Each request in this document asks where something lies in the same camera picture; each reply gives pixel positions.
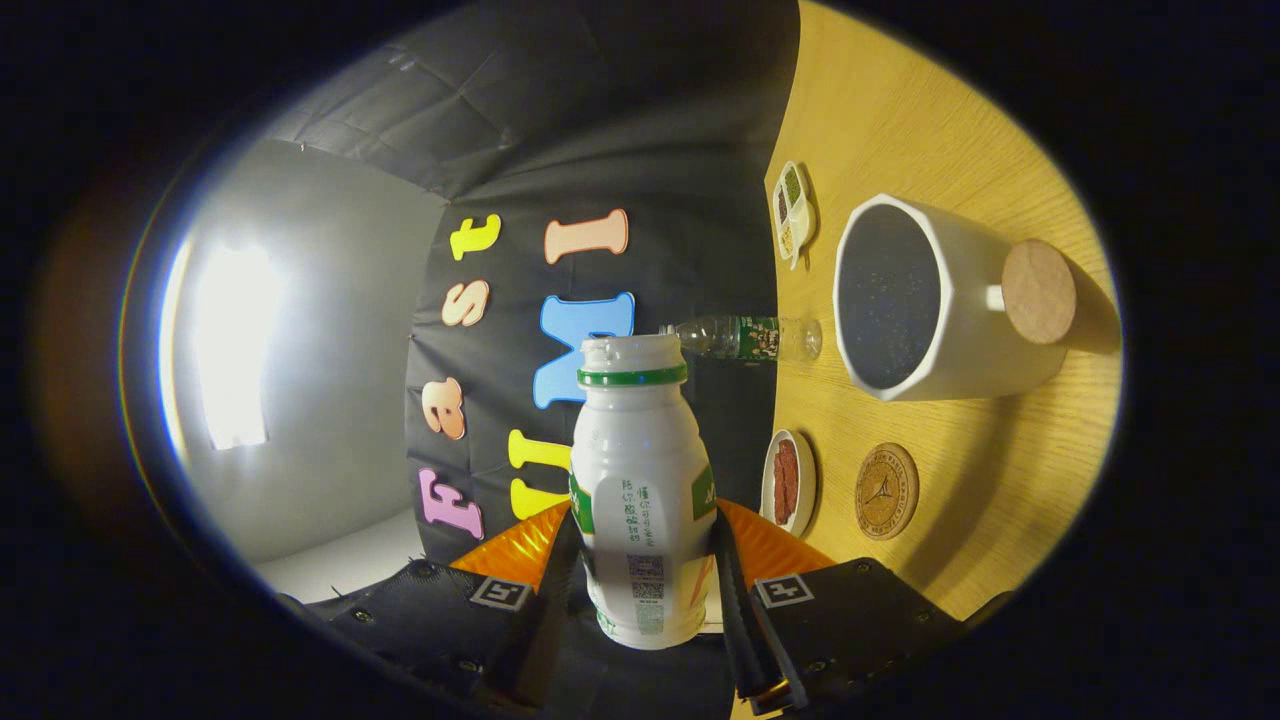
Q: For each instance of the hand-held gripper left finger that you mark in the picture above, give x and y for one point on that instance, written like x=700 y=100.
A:
x=555 y=610

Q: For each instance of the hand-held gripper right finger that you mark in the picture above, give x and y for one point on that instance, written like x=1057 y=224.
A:
x=735 y=610

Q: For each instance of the white juice bottle green label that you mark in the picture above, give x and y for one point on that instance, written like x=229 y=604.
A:
x=640 y=450

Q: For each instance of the round cork coaster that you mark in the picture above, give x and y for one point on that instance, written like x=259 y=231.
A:
x=887 y=492

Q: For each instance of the clear plastic water bottle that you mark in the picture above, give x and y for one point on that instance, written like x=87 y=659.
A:
x=750 y=338

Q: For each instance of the red sausage pieces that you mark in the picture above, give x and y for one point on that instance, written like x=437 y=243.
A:
x=786 y=482

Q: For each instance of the round white plate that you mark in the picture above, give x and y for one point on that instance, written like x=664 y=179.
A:
x=806 y=485

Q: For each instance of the wooden table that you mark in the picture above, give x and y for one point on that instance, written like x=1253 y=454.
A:
x=1000 y=450

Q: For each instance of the white divided dish with beans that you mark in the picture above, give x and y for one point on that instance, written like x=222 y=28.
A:
x=800 y=215

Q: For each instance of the ceiling light panel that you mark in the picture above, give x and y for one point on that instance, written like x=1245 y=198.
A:
x=235 y=345

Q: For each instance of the black backdrop cloth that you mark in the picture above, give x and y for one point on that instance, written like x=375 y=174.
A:
x=600 y=120

